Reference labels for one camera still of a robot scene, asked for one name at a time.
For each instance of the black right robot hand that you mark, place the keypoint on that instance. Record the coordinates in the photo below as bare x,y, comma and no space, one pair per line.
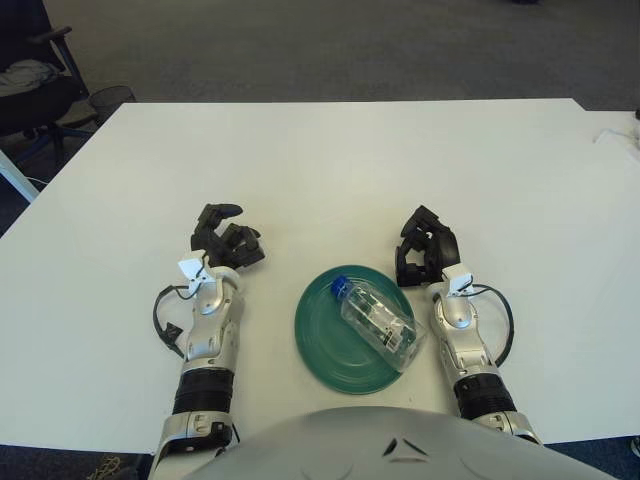
442,247

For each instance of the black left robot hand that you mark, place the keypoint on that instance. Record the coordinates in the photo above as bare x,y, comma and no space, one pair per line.
225,245

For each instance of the clear plastic bottle blue cap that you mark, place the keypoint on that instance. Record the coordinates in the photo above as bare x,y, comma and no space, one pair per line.
380,320

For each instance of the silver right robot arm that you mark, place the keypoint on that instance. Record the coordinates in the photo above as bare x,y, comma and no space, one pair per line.
460,320

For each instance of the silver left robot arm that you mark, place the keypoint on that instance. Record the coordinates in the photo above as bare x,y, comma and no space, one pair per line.
212,320

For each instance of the green ribbed plate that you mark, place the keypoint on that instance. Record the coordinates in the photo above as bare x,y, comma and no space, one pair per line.
320,327

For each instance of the silver robot torso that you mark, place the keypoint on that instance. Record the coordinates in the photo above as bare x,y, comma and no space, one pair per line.
390,450

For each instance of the white desk edge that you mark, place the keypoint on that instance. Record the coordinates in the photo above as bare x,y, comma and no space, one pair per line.
17,177

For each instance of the black office chair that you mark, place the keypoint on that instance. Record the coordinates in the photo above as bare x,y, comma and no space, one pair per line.
32,107

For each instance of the grey crumpled cloth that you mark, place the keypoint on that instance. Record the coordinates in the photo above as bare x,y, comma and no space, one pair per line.
22,75

